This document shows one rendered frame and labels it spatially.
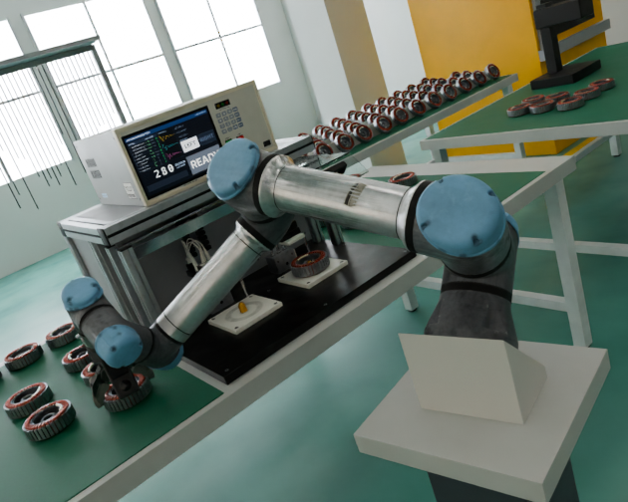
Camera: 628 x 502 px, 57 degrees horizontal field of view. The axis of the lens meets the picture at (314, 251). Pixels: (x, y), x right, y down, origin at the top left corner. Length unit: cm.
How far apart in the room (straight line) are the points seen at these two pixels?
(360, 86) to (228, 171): 451
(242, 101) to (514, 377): 110
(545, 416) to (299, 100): 885
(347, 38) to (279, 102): 403
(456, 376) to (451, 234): 24
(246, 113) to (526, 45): 340
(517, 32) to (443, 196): 404
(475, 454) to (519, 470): 7
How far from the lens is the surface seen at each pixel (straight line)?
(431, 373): 97
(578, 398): 100
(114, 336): 113
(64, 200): 794
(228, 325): 151
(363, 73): 556
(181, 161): 159
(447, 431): 98
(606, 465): 198
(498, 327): 95
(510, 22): 487
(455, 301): 96
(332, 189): 96
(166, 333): 122
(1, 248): 783
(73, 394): 163
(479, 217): 84
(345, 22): 552
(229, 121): 166
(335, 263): 164
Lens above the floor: 136
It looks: 19 degrees down
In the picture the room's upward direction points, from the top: 19 degrees counter-clockwise
